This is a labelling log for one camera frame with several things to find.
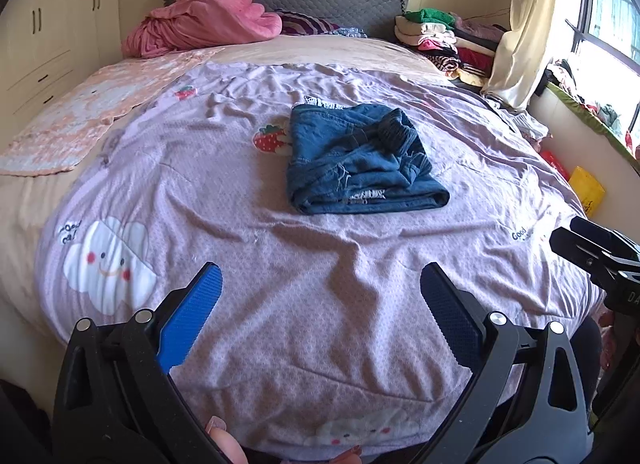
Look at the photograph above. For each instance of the yellow box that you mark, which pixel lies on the yellow box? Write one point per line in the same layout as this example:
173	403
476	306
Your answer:
588	189

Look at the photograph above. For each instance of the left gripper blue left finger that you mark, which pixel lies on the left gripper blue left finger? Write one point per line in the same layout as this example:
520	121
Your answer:
187	312

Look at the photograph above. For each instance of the striped purple pillow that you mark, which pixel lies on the striped purple pillow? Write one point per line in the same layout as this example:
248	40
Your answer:
299	24

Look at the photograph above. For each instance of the cream curtain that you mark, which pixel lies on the cream curtain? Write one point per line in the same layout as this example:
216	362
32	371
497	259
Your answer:
519	59

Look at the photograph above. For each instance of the pink crumpled blanket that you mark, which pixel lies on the pink crumpled blanket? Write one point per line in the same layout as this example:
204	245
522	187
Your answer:
197	24

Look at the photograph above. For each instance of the lilac cartoon print quilt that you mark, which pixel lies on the lilac cartoon print quilt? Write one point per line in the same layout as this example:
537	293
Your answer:
321	340

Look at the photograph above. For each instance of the left hand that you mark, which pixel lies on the left hand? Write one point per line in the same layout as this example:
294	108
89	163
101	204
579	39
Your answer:
217	430

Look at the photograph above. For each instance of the cream wardrobe with black handles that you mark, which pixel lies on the cream wardrobe with black handles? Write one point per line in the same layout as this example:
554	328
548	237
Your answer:
47	48

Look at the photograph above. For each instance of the pink floral mat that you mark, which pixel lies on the pink floral mat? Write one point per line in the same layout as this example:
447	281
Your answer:
64	133

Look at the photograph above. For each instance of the blue denim pants lace hem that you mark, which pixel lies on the blue denim pants lace hem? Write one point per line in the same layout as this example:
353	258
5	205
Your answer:
361	159

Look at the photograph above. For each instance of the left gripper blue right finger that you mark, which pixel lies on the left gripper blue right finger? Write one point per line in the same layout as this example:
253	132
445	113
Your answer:
457	315

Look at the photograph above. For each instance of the stack of folded clothes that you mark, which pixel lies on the stack of folded clothes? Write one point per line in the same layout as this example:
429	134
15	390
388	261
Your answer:
464	50

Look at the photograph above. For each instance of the red bag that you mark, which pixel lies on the red bag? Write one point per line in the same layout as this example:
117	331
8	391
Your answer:
555	163

